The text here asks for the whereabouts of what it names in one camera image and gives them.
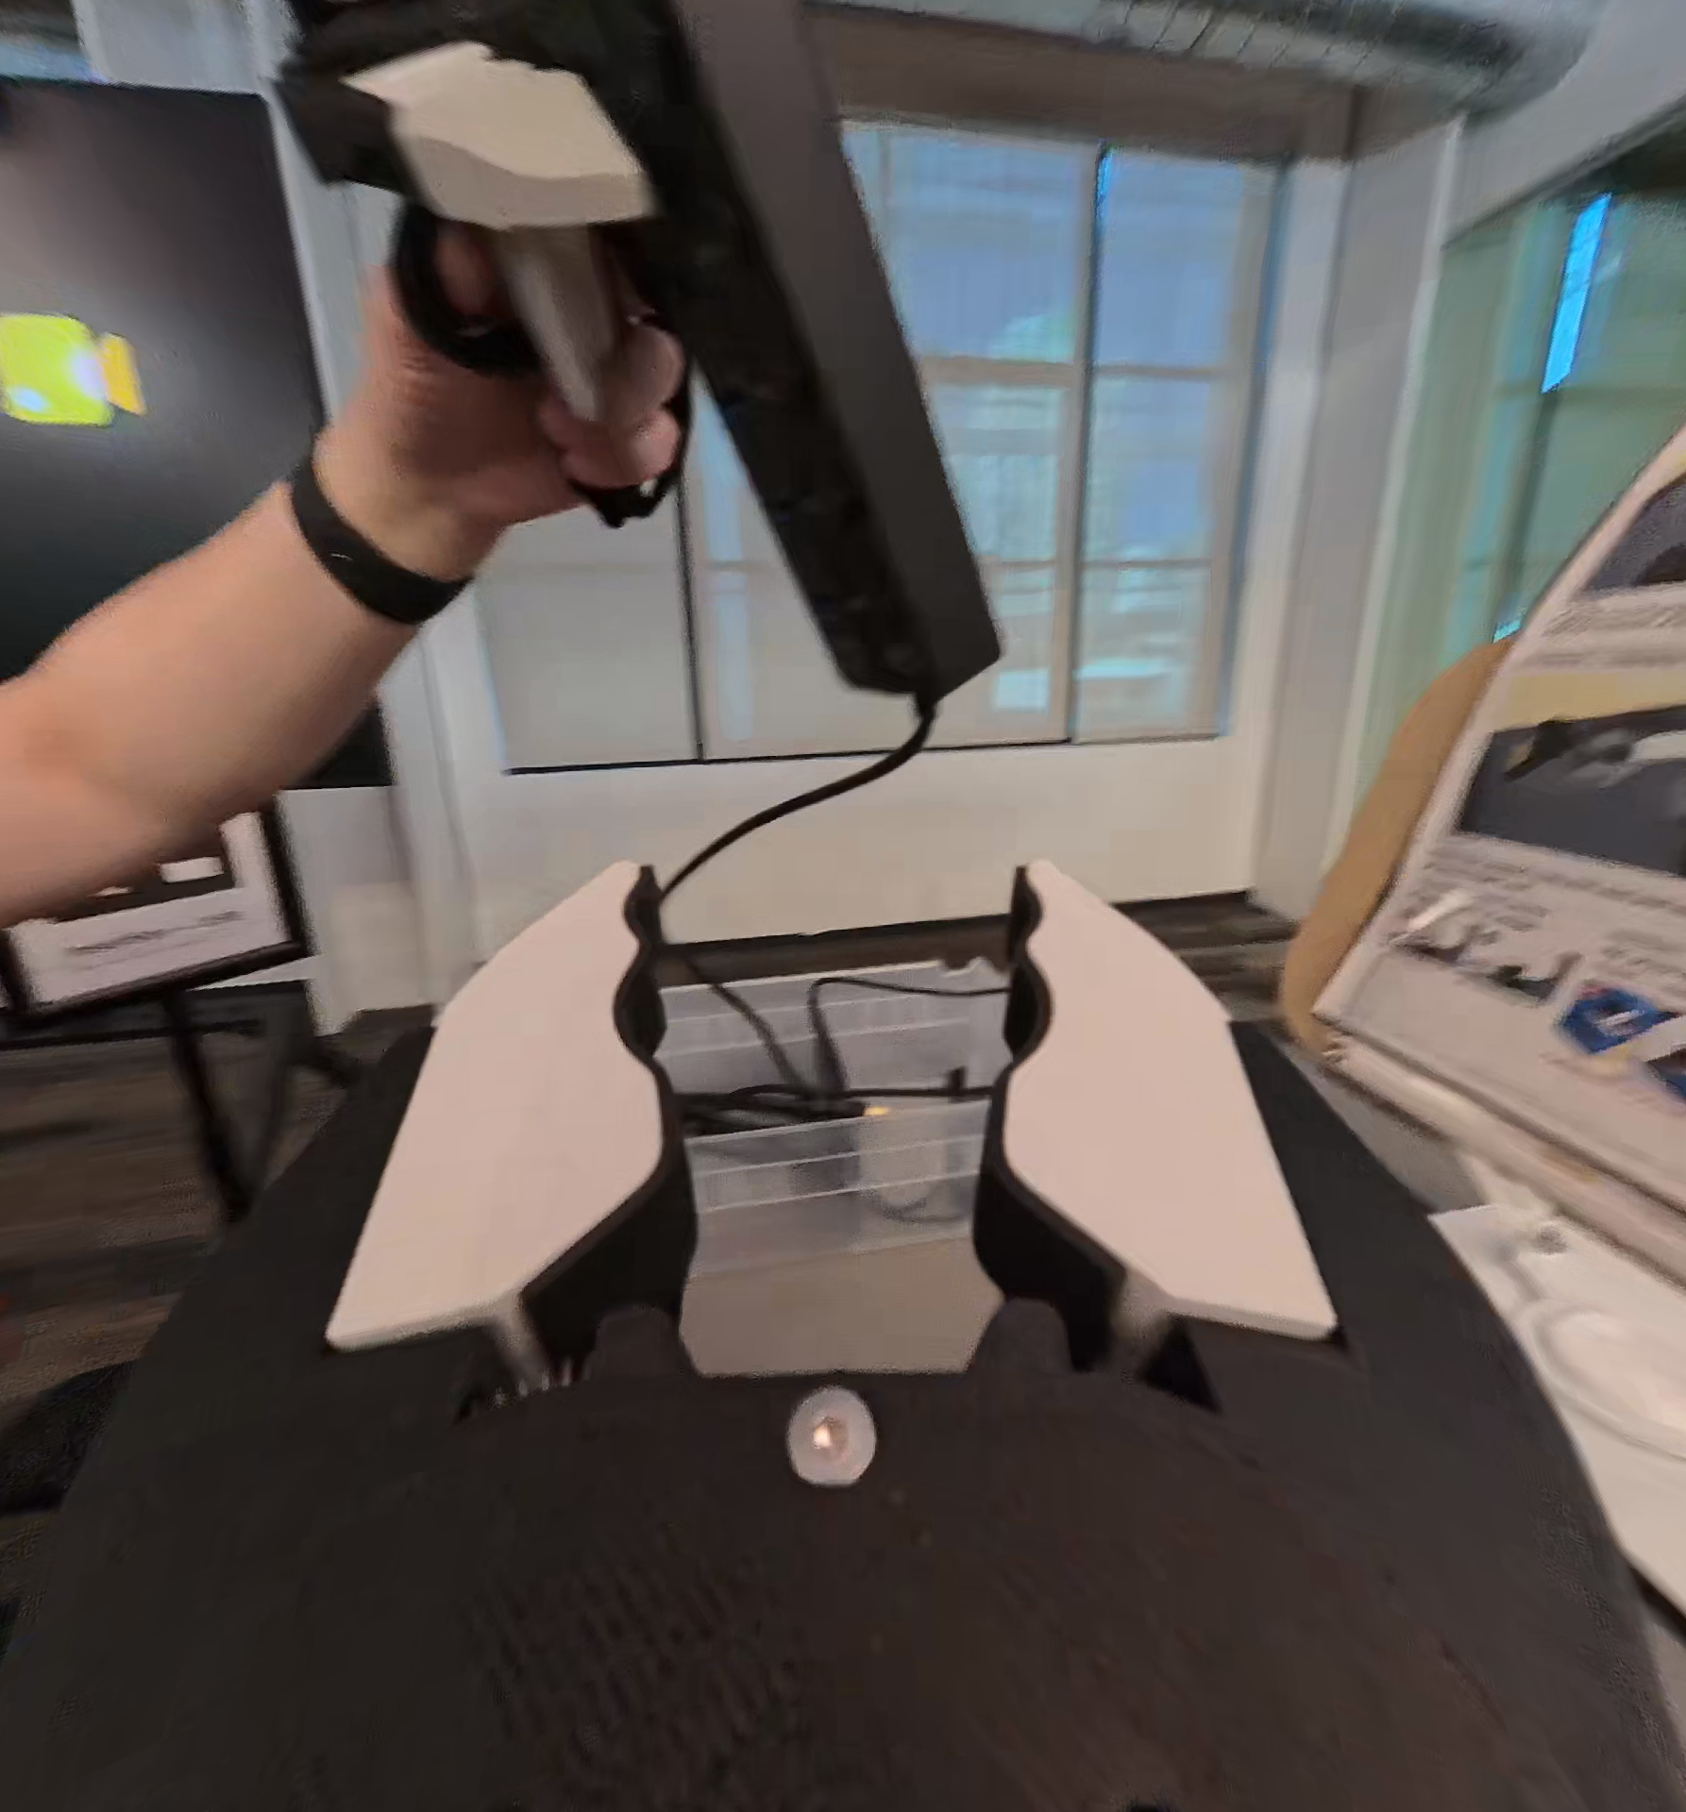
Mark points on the person's left hand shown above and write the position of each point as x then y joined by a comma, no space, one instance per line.
432,439

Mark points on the framed marker sign on stand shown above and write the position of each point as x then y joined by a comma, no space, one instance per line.
149,919

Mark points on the narrow side window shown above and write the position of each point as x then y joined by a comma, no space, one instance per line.
1609,354

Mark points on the printed instruction sheet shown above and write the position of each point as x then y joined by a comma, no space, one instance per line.
1609,848

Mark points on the large gridded window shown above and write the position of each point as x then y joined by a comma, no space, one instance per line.
1155,424

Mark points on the instruction sheet on stand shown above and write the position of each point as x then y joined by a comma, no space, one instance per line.
1368,848

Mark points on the black usb hub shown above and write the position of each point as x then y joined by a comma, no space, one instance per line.
827,354

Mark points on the clear plastic bin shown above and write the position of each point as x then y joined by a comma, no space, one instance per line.
844,1191

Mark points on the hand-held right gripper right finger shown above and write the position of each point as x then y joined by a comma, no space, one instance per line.
1155,1133

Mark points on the person's left forearm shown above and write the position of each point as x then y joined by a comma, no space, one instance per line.
149,708

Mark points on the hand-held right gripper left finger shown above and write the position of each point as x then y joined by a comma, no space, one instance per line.
503,1133

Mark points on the large black wall screen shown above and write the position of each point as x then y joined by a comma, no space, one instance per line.
105,566

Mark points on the black wristband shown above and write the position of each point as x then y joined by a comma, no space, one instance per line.
362,566

